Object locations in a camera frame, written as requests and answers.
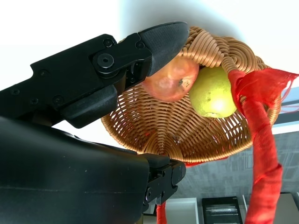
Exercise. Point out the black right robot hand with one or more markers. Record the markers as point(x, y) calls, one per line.
point(70, 182)

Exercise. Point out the red apple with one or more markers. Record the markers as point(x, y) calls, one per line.
point(170, 81)

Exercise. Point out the black slatted panel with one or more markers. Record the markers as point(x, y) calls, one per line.
point(220, 210)

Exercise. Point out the yellow green pear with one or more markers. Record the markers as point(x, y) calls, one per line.
point(210, 93)

